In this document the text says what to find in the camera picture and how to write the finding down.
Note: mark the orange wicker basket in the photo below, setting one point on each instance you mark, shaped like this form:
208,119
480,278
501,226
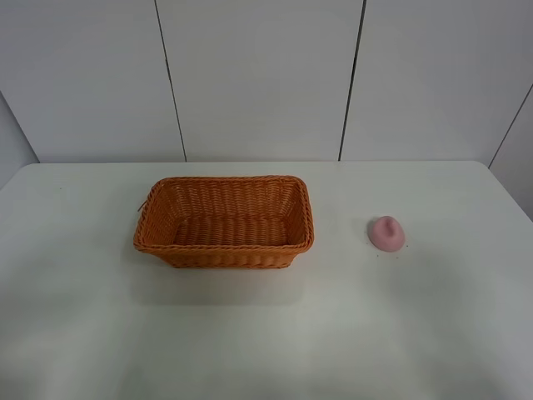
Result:
260,222

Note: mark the pink peach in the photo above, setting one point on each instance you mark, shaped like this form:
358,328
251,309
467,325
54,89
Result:
386,234

